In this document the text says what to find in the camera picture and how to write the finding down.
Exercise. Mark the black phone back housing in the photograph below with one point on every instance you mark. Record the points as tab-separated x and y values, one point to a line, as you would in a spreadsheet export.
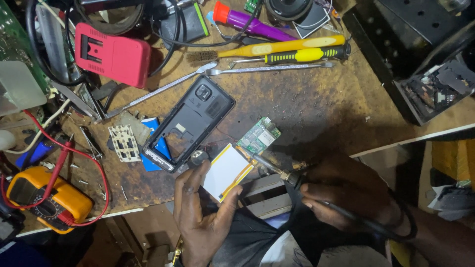
193	115

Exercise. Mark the white battery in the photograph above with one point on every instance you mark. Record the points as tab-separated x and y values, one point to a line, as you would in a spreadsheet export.
224	170

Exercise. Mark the red probe lead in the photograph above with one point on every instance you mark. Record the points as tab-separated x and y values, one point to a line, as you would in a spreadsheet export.
55	172

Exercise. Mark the small round speaker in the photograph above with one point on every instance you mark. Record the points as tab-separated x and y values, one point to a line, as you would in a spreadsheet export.
199	157

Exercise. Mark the large green circuit board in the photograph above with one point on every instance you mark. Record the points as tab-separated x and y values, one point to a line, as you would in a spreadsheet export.
13	37

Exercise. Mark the person's right fingers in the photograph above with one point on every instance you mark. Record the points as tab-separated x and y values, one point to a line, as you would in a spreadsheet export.
315	202

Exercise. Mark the small green circuit board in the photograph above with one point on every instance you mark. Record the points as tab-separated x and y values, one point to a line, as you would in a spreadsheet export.
259	135

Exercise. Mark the yellow multimeter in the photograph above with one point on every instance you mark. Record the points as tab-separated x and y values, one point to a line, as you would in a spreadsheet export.
63	196

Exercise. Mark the heap of items under table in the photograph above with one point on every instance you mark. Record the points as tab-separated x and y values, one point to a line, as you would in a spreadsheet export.
451	181

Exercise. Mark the blue flat battery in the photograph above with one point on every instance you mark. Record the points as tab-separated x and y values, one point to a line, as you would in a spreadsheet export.
151	126

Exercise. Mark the translucent white plastic container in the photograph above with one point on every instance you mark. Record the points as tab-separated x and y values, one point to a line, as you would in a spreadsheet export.
20	87

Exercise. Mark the black square card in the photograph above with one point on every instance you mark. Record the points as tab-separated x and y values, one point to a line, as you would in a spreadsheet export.
313	22

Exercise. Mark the person's right hand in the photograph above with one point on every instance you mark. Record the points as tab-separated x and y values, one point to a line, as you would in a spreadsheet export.
352	196

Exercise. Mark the person's left hand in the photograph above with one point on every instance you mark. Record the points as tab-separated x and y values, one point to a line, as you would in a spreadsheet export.
198	226

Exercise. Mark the grey metal plate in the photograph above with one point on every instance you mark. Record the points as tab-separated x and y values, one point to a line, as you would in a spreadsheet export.
135	124

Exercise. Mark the purple torch with orange cap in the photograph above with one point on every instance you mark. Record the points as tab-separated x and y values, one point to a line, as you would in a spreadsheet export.
256	25

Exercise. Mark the gold wristwatch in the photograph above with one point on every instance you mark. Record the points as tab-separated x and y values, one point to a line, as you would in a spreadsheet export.
178	252

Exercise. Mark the large round black speaker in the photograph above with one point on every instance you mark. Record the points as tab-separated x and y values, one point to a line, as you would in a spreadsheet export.
288	8

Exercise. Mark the metal tweezers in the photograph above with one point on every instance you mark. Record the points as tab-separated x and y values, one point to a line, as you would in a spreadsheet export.
91	142

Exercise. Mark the red plastic device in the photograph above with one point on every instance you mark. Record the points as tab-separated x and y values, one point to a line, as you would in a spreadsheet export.
111	55

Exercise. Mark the black metal box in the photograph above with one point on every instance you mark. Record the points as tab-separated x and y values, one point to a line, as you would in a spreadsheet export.
400	48

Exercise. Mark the white keypad frame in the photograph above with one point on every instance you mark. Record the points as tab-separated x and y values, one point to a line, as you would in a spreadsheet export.
124	144

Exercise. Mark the tiny green circuit board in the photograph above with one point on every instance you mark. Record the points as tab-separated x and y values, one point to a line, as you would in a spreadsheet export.
251	5

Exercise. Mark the textured metal spudger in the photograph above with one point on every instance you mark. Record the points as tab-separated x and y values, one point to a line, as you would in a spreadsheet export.
267	68

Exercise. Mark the yellow black screwdriver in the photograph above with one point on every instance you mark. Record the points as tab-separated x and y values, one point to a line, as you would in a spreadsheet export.
304	55

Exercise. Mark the black phone with green edge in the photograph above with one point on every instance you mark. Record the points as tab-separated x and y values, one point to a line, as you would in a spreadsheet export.
189	22

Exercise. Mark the long metal spudger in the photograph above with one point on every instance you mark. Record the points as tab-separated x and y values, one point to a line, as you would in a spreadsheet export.
156	92

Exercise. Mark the black soldering iron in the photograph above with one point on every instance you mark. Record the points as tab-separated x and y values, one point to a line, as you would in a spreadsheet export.
274	169

